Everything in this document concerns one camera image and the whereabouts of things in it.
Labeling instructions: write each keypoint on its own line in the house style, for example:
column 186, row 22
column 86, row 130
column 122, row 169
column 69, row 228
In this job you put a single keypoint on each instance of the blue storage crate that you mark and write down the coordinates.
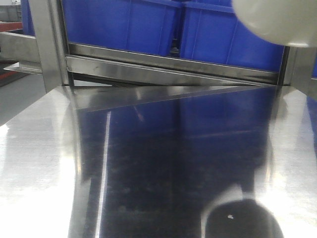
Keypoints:
column 212, row 33
column 144, row 26

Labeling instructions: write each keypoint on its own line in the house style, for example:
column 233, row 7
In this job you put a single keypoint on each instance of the right blue storage crate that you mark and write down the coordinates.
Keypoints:
column 212, row 33

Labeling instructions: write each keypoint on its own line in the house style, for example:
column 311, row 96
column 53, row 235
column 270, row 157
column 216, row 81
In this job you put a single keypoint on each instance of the stainless steel shelf frame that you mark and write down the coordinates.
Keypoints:
column 43, row 48

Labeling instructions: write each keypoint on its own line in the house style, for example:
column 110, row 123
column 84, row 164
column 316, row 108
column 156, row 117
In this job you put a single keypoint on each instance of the left blue storage crate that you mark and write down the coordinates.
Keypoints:
column 144, row 26

